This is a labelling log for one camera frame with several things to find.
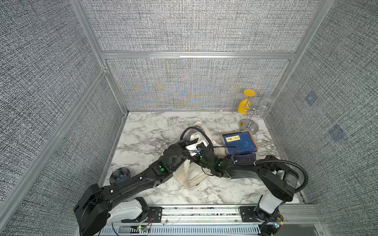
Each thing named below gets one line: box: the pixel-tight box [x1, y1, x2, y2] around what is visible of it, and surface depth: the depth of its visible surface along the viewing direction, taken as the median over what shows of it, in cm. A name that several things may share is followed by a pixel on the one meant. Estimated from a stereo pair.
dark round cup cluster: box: [109, 167, 132, 185], surface depth 85 cm
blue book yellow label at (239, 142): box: [220, 130, 259, 156], surface depth 95 cm
